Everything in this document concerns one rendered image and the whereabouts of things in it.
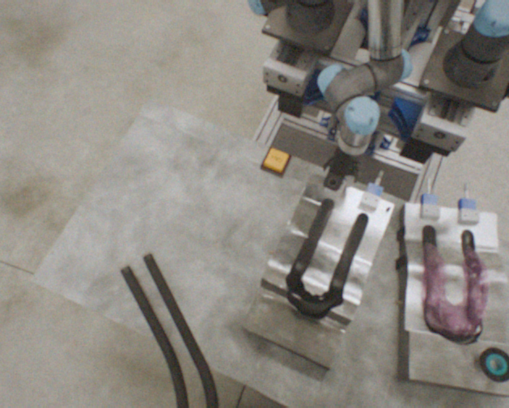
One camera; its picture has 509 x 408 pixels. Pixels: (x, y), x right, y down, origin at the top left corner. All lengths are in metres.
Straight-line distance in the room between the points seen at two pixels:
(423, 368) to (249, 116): 1.66
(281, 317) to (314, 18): 0.86
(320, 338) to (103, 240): 0.71
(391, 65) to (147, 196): 0.82
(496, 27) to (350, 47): 0.46
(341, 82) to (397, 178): 1.16
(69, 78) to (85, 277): 1.60
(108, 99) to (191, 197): 1.34
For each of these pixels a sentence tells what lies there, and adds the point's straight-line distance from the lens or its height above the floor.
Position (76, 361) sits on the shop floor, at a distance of 2.37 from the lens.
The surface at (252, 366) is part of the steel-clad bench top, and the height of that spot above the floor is 0.80.
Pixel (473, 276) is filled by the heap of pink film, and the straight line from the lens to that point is 1.47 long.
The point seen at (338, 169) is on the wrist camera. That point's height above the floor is 1.08.
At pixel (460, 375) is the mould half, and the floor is 0.91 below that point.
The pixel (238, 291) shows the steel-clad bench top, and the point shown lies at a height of 0.80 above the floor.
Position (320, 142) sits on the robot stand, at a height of 0.21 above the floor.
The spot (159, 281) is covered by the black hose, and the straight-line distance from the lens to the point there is 1.44.
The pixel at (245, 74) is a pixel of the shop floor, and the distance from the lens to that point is 2.78.
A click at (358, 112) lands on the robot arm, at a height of 1.28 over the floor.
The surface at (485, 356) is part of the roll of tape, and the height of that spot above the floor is 0.95.
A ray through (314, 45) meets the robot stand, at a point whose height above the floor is 1.04.
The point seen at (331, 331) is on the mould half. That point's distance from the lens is 1.39.
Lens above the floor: 2.23
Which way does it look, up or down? 68 degrees down
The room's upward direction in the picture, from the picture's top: 1 degrees counter-clockwise
